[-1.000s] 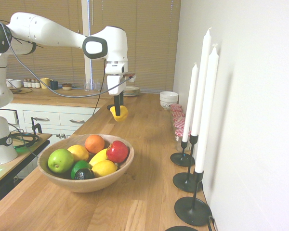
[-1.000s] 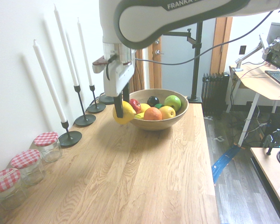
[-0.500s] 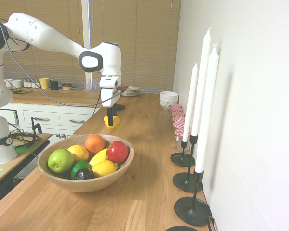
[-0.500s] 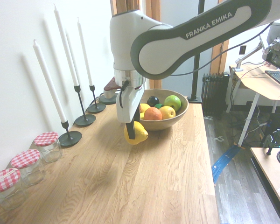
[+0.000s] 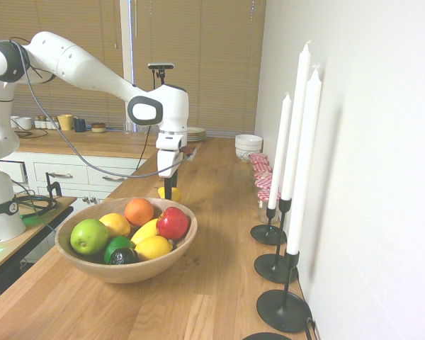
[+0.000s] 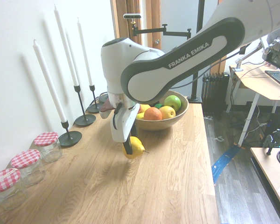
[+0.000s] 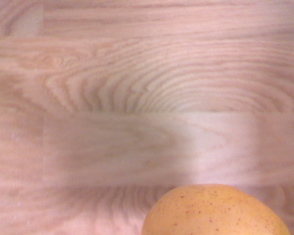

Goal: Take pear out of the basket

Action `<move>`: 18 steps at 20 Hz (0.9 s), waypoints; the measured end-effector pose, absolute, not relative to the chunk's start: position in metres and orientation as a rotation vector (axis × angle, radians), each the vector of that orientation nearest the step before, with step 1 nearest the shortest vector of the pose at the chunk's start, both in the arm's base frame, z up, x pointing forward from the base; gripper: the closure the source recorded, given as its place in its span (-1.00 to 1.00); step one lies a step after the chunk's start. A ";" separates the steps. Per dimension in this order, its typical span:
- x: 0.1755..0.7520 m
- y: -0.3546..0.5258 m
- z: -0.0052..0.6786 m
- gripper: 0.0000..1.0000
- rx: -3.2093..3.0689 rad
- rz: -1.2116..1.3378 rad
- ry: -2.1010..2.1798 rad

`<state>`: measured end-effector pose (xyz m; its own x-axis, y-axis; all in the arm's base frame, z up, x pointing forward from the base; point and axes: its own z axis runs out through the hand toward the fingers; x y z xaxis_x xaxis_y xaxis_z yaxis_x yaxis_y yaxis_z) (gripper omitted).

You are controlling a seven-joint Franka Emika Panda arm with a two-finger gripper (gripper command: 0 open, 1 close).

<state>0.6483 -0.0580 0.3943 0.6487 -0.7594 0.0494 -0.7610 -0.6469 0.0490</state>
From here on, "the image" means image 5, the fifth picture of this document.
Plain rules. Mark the labelled jar red checkered lid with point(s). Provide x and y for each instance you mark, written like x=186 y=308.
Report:
x=260 y=176

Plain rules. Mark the stereo camera on stand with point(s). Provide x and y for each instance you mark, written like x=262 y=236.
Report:
x=161 y=66

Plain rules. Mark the orange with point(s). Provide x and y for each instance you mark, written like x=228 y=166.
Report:
x=139 y=211

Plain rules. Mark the brown ceramic bowl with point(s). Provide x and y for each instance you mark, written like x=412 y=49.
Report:
x=98 y=127

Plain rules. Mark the yellow lemon in bowl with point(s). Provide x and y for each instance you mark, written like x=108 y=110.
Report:
x=115 y=224

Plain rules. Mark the wooden fruit bowl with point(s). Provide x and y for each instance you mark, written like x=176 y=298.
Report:
x=127 y=272

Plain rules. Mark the black candle holder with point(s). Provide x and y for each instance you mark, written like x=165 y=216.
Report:
x=281 y=311
x=267 y=235
x=274 y=269

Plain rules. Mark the drinking glass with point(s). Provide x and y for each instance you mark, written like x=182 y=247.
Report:
x=128 y=127

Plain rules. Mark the stack of plates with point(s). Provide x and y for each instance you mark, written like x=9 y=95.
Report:
x=196 y=134

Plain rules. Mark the red apple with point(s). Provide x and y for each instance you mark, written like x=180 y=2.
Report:
x=171 y=223

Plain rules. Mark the white kitchen cabinet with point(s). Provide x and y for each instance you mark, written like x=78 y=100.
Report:
x=67 y=175

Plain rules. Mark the black table clamp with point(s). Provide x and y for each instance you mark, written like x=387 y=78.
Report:
x=53 y=186

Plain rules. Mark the dark avocado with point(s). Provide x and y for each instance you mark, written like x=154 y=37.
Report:
x=124 y=256

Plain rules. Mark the black camera stand pole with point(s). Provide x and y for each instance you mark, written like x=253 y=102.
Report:
x=161 y=78

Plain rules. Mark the dark blue mug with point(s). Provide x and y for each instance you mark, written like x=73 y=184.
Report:
x=79 y=125

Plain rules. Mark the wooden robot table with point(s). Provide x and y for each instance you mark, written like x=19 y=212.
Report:
x=35 y=226

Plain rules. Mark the yellow mug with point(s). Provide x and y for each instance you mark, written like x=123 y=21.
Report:
x=65 y=122

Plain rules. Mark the glass jar red checkered lid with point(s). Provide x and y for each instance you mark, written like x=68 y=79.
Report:
x=262 y=184
x=260 y=168
x=263 y=195
x=258 y=158

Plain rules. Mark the yellow banana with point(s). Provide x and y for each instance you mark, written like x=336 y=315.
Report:
x=145 y=231

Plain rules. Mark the plain white bowl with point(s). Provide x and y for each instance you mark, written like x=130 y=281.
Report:
x=248 y=140

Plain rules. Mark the green apple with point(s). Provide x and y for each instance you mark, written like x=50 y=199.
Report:
x=88 y=236

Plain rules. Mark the white mug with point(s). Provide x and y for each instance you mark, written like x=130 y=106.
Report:
x=13 y=121
x=24 y=123

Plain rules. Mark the tallest white taper candle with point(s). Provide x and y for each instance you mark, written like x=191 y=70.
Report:
x=297 y=117

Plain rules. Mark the yellow lemon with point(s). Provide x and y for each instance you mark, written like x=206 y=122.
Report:
x=115 y=224
x=153 y=248
x=177 y=195

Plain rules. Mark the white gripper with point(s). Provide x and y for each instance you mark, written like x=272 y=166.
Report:
x=168 y=161

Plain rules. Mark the green lime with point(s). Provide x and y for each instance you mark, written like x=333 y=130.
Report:
x=117 y=243

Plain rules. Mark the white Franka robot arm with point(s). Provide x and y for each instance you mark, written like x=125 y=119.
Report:
x=85 y=67

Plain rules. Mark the brown window blind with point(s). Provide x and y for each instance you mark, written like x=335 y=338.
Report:
x=205 y=53
x=56 y=21

